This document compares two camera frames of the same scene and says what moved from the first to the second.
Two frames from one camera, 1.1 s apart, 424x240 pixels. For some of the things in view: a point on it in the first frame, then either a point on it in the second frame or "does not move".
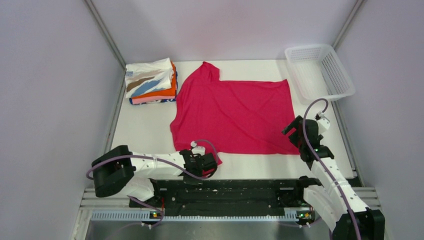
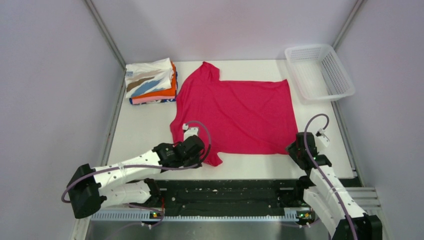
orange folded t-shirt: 171,91 does not move
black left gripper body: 191,180 → 192,161
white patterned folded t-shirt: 142,78 does not move
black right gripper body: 296,140 → 295,152
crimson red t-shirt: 232,117 does not move
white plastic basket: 318,72 does not move
